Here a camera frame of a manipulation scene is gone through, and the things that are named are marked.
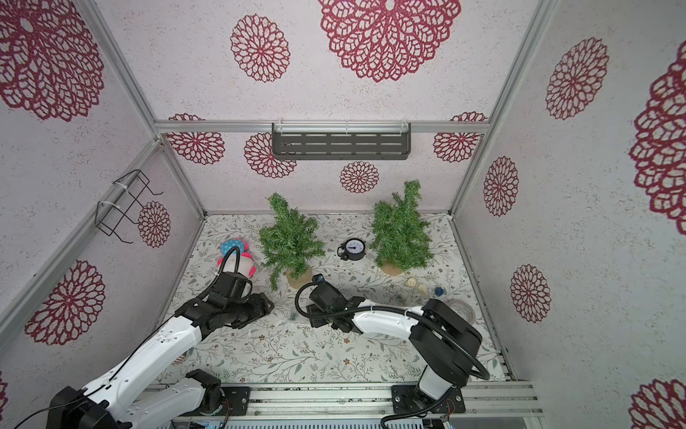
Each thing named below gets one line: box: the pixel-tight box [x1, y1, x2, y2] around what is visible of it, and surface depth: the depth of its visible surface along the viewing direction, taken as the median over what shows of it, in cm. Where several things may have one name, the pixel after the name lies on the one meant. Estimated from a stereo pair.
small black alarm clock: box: [336, 237, 367, 261], surface depth 108 cm
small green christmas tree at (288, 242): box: [259, 192, 327, 291], surface depth 80 cm
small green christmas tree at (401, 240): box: [369, 178, 436, 277], surface depth 85 cm
